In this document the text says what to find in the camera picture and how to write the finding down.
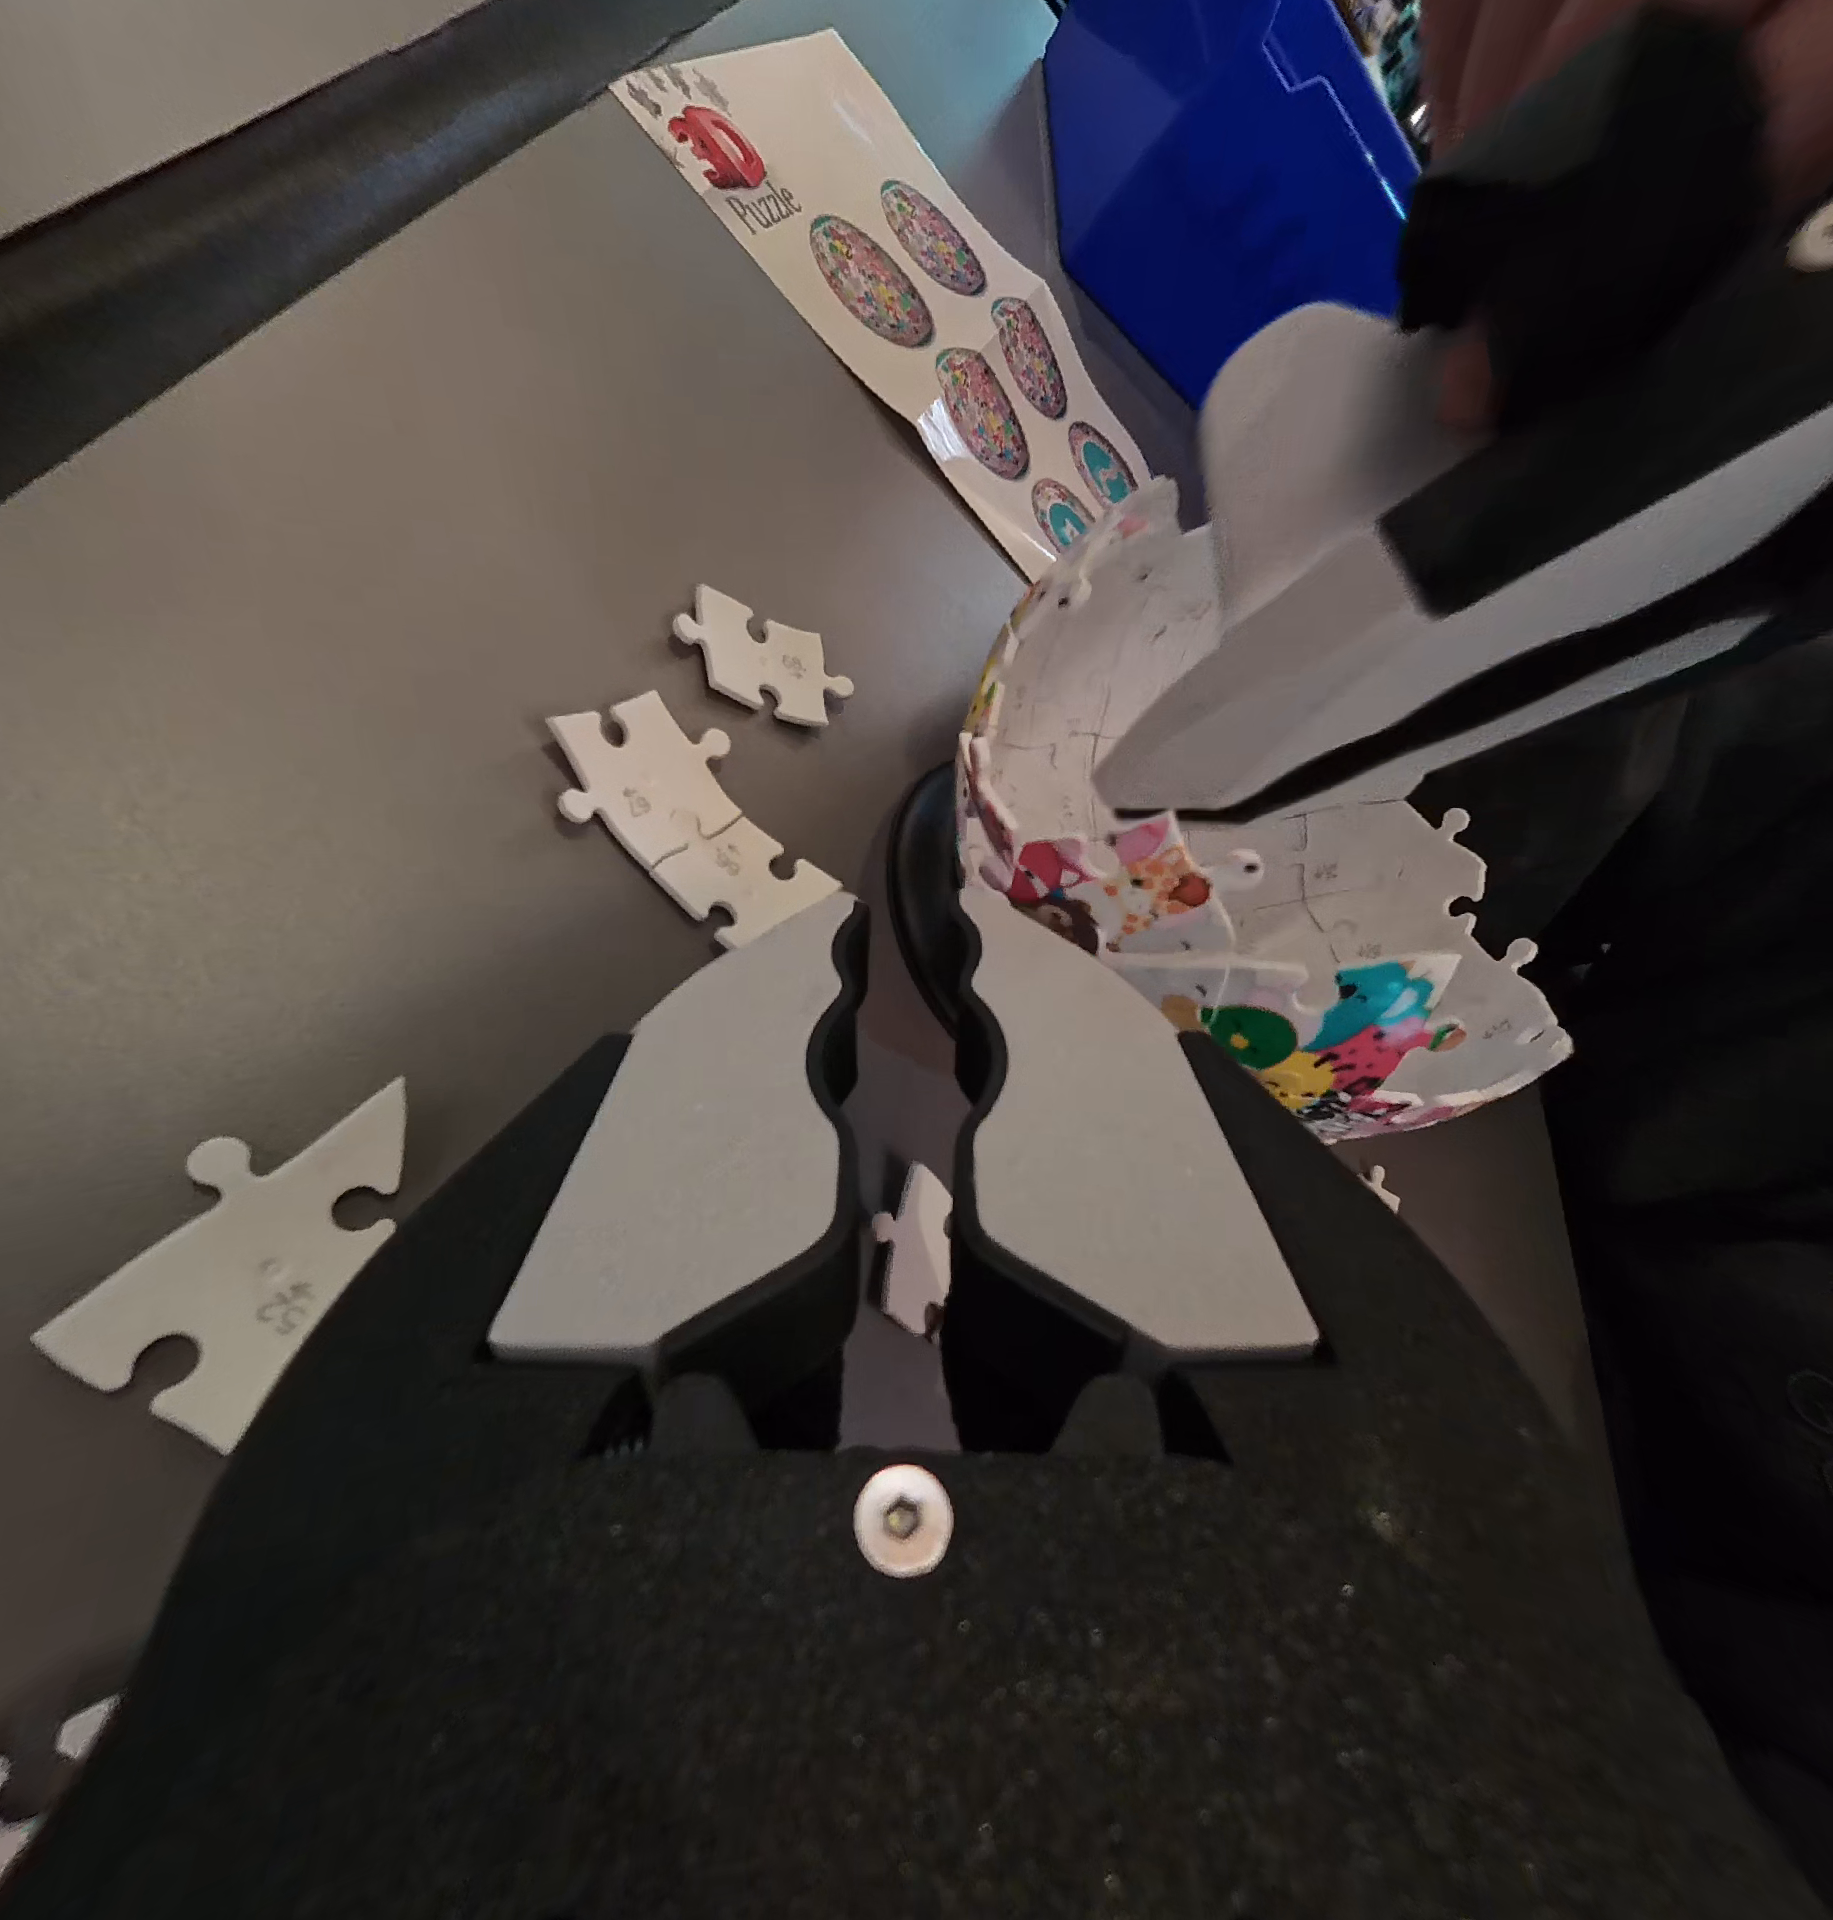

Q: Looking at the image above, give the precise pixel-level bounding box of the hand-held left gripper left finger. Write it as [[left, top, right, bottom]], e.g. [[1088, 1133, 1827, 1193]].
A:
[[490, 900, 872, 1376]]

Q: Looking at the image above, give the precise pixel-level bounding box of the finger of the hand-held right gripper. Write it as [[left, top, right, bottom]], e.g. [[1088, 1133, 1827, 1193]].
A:
[[1094, 387, 1833, 826]]

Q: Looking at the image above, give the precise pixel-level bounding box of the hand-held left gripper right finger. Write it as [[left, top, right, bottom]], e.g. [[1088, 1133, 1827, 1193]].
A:
[[953, 896, 1322, 1376]]

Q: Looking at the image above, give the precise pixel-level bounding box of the partly built white puzzle ball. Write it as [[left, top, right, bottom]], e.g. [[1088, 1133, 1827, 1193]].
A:
[[953, 483, 1579, 1146]]

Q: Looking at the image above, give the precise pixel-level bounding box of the black ball stand ring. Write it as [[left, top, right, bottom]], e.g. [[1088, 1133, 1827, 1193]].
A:
[[880, 762, 988, 992]]

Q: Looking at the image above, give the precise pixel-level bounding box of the puzzle pieces group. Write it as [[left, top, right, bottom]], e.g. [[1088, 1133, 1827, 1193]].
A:
[[0, 580, 957, 1920]]

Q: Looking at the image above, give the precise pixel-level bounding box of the person's right hand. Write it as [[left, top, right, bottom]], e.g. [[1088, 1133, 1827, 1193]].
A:
[[1418, 0, 1833, 187]]

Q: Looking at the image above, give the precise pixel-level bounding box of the blue plastic bin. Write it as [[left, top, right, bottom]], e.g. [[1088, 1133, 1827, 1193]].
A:
[[1044, 0, 1433, 410]]

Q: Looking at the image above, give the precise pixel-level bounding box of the printed instruction leaflet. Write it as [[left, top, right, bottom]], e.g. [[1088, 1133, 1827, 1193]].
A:
[[611, 31, 1160, 587]]

